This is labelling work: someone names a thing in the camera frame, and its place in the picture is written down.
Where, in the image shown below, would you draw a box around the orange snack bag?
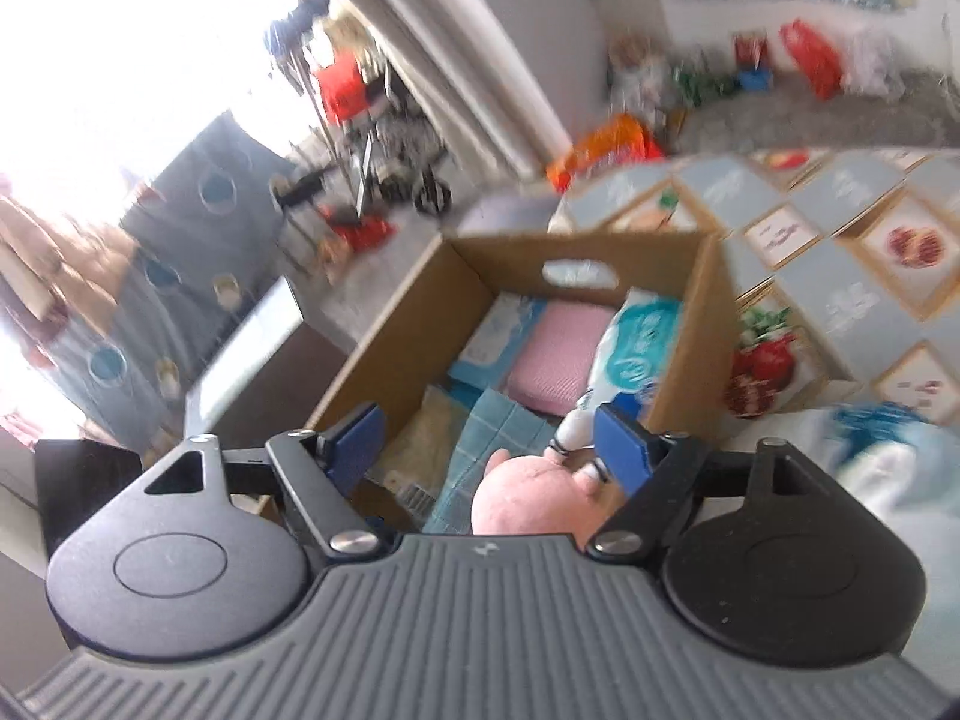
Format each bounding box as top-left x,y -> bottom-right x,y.
546,114 -> 665,192

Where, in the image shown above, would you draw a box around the blue white wet wipes pack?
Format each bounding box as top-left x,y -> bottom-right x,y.
574,289 -> 683,421

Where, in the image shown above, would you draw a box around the pink mesh sponge cloth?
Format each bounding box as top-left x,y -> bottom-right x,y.
504,301 -> 616,417

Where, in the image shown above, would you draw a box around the black box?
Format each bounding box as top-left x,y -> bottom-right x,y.
34,439 -> 143,556

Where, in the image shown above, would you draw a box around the red shopping bag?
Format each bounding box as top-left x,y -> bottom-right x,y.
311,52 -> 368,121

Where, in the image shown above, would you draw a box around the pink plush toy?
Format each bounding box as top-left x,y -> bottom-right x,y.
471,446 -> 625,537

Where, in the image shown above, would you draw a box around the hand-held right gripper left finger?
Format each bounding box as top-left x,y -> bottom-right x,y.
142,401 -> 391,563

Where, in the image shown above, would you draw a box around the blue cloth with circles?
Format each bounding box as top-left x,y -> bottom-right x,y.
45,109 -> 301,451

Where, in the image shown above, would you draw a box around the blue printed plastic bag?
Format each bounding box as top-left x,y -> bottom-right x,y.
817,401 -> 960,533

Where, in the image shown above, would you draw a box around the grey flat board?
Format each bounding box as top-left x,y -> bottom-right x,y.
184,277 -> 305,428

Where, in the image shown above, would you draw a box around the small red bag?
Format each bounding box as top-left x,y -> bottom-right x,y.
330,214 -> 395,252

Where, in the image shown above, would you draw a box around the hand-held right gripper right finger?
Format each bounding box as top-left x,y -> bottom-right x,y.
587,403 -> 818,562

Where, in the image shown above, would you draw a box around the blue checked cloth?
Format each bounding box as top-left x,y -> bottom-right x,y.
431,386 -> 560,537

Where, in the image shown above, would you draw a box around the red plastic bag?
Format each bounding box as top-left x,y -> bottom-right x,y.
778,19 -> 845,100

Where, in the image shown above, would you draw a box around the light blue tissue pack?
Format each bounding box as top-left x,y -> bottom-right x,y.
448,292 -> 548,391

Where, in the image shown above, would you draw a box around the grey white curtain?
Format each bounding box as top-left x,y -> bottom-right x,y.
296,0 -> 608,181

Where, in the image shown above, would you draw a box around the green packets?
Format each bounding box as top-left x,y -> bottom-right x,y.
671,64 -> 740,106

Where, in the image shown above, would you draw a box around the brown cardboard box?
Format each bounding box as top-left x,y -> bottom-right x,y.
304,232 -> 740,533

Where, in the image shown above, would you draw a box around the small red box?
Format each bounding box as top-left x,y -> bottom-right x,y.
731,30 -> 770,68

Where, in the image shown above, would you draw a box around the metal drying rack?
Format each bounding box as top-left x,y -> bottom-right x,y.
266,0 -> 455,215

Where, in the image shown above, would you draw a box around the beige cloth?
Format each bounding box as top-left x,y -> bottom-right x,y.
371,382 -> 481,511

